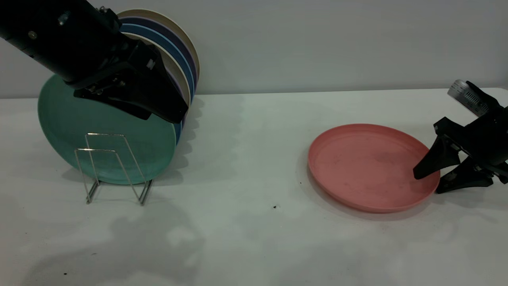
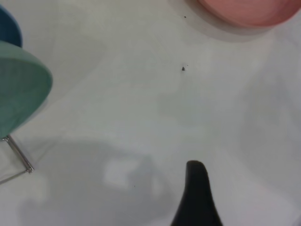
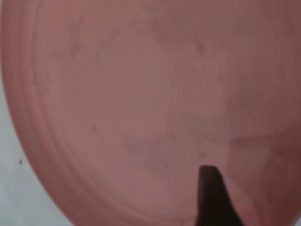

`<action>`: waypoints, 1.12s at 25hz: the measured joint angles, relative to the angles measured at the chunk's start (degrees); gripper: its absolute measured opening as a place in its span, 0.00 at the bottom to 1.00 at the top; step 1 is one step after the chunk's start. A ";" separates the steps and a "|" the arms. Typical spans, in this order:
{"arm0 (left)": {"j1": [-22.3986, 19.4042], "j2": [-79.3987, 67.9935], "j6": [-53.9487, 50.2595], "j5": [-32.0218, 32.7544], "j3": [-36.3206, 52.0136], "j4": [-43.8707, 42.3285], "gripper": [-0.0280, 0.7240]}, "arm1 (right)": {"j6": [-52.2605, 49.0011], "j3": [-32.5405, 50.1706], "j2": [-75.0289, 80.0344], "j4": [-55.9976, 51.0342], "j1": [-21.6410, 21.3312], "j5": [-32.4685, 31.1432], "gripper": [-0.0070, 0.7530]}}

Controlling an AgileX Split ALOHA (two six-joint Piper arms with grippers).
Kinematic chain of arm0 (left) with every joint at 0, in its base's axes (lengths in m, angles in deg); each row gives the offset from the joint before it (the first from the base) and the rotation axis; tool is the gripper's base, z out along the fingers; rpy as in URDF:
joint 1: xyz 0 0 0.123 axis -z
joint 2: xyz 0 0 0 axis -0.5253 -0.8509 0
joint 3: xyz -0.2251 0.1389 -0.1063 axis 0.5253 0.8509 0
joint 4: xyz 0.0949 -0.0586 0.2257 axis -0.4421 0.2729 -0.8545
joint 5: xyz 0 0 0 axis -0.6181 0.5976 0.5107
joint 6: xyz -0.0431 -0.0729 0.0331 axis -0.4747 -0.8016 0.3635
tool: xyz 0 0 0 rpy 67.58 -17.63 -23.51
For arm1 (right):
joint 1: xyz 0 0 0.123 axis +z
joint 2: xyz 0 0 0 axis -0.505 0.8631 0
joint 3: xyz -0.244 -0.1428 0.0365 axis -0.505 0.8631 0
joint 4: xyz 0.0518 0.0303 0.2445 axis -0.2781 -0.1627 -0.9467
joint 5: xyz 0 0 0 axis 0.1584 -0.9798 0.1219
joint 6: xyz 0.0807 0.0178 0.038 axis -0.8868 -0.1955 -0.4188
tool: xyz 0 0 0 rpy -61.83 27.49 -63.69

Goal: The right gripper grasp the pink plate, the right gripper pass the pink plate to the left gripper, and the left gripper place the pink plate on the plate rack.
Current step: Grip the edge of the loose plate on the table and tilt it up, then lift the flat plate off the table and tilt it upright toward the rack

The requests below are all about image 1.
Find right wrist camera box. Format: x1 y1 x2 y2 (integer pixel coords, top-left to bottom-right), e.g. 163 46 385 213
447 79 501 117

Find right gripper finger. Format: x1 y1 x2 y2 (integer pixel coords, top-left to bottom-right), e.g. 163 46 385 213
435 157 495 195
413 136 463 180

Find pink round plate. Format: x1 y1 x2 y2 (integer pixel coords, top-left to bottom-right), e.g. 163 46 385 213
308 124 441 214

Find silver wire plate rack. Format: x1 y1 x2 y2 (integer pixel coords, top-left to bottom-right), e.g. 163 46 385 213
75 133 154 206

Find green round plate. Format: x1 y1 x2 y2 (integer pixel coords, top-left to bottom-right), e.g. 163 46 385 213
38 73 177 186

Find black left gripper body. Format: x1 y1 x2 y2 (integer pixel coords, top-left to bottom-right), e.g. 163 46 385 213
65 32 150 98

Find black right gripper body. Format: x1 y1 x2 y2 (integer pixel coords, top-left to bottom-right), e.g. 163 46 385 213
433 106 508 184

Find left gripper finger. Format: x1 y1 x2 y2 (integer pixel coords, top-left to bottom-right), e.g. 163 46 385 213
130 40 189 124
73 85 154 120

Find beige round plate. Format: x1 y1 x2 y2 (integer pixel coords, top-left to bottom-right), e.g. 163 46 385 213
117 9 200 84
125 33 192 116

